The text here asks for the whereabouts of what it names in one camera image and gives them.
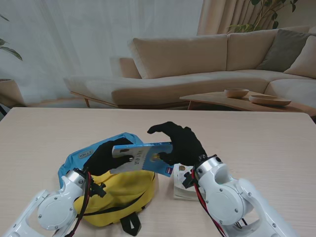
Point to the beige plant pot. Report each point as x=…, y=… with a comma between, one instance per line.
x=10, y=93

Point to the beige corner sofa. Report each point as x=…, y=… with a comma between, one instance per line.
x=187, y=81

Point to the tall green leafy plant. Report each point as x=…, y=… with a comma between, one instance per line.
x=267, y=14

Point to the beige curtain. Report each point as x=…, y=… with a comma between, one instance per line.
x=222, y=17

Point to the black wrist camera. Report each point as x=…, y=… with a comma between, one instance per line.
x=99, y=190
x=188, y=180

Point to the small deep wooden bowl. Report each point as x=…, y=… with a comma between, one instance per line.
x=236, y=93

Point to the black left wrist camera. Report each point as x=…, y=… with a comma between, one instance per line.
x=99, y=190

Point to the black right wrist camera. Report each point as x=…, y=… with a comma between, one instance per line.
x=188, y=180

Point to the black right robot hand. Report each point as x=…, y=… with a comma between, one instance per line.
x=185, y=145

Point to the blue and white cover book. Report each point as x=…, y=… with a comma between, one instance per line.
x=148, y=160

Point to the wooden coffee table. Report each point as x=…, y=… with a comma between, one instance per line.
x=222, y=101

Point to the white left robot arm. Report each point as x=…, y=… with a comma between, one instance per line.
x=54, y=209

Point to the teal and white cover book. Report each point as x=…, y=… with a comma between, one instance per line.
x=180, y=193

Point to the cream sofa cushion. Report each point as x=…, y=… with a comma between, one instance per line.
x=303, y=61

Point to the blue and yellow school bag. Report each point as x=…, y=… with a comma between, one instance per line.
x=123, y=190

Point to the wide shallow wooden bowl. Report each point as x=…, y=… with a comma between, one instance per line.
x=269, y=100

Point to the white sheer curtain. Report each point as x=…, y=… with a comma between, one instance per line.
x=86, y=37

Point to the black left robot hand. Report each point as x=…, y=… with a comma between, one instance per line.
x=101, y=160

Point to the grey sofa cushion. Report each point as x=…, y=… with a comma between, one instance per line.
x=281, y=51

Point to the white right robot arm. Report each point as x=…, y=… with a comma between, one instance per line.
x=227, y=197

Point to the green plant with long leaves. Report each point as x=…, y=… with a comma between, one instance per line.
x=11, y=51

